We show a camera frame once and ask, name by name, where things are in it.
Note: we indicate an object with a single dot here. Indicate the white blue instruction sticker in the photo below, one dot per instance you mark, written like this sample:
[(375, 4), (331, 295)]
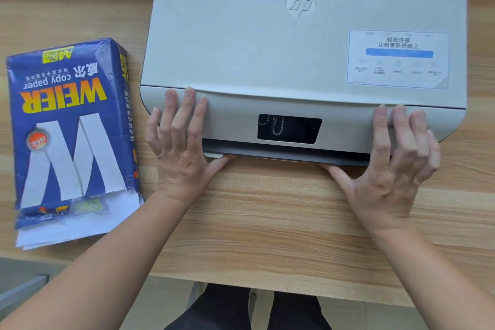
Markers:
[(398, 58)]

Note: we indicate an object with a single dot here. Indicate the person's left forearm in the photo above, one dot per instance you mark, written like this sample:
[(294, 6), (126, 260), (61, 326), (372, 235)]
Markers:
[(104, 264)]

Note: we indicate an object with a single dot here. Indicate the person's left little finger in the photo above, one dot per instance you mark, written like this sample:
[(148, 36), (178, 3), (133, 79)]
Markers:
[(154, 130)]

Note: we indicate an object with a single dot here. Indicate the person's black trousers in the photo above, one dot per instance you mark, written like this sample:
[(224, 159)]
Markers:
[(220, 310)]

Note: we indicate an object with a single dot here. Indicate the grey metal bar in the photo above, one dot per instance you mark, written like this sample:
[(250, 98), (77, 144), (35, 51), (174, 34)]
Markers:
[(21, 293)]

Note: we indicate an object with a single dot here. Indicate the dark grey printer paper tray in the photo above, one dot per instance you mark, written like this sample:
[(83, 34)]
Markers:
[(278, 153)]

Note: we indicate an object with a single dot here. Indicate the white table leg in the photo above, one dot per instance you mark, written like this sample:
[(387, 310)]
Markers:
[(193, 295)]

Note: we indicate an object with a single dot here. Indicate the person's left middle finger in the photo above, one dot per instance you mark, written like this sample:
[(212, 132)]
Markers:
[(182, 117)]

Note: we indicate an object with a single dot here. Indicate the white desktop printer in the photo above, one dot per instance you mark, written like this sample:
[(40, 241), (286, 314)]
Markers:
[(251, 39)]

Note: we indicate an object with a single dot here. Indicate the person's right thumb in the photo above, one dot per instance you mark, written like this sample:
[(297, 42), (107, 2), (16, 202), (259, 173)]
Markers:
[(339, 181)]

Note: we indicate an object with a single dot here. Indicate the person's right forearm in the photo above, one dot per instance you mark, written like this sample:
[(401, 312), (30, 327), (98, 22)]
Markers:
[(433, 275)]

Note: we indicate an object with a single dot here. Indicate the person's right middle finger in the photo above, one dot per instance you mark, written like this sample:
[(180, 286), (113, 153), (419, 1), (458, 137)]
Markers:
[(402, 130)]

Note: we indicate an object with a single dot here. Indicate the person's right hand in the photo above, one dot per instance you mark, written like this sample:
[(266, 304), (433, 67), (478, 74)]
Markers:
[(386, 186)]

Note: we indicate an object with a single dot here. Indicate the person's right little finger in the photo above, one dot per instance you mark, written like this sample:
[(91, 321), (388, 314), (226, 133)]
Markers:
[(431, 157)]

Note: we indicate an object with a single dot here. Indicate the white paper sheets stack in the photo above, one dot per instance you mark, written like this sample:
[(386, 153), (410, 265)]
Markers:
[(77, 221)]

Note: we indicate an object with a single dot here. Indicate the person's left hand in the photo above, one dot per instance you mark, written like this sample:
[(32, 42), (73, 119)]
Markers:
[(180, 167)]

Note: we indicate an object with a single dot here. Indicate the person's left thumb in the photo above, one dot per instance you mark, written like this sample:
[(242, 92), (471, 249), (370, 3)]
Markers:
[(220, 167)]

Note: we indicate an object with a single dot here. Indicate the blue copy paper pack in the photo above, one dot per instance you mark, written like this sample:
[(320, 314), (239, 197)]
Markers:
[(73, 124)]

